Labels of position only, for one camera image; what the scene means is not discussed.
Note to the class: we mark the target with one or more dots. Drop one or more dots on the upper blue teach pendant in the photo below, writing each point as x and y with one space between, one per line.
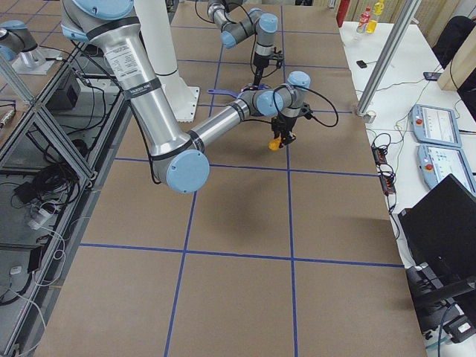
435 125

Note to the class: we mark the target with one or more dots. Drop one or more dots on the red labelled plastic bottle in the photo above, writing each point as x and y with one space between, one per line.
364 20

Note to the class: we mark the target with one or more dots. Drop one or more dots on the yellow plastic corn cob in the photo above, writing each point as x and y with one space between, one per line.
276 144

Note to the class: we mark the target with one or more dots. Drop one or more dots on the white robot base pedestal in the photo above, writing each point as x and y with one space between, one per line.
157 37

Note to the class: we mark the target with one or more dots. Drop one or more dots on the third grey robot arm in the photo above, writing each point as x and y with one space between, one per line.
19 46

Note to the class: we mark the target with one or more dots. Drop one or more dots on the glass lid purple knob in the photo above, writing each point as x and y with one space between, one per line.
252 87

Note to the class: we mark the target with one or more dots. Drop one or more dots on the aluminium frame post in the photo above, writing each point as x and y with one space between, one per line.
396 35

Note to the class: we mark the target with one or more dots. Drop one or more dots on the dark blue pot purple handle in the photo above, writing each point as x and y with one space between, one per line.
227 93

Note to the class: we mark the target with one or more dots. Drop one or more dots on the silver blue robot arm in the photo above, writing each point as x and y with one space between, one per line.
135 37
259 25

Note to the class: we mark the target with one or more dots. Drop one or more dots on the black power strip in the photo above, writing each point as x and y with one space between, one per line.
385 172

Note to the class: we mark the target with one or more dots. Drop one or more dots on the small black square device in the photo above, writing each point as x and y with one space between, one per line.
361 64

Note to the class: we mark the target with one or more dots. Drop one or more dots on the black smartphone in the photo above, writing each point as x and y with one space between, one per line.
431 76

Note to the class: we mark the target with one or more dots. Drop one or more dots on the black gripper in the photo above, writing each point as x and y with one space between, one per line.
285 123
259 63

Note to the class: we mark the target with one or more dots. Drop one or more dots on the lower blue teach pendant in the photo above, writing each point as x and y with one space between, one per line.
437 162

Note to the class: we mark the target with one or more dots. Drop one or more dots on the blue teach pendant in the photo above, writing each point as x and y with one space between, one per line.
435 125
437 162

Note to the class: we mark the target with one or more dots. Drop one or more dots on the black power adapter box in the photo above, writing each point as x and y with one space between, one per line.
66 95

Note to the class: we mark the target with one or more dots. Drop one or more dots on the brown paper table mat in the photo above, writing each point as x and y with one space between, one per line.
286 253

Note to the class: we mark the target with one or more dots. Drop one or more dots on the yellow drink bottle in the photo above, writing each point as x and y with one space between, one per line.
376 12

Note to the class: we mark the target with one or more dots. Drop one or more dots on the black laptop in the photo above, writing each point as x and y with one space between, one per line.
440 229

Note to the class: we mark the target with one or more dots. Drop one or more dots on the aluminium side rack frame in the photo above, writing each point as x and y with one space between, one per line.
53 165

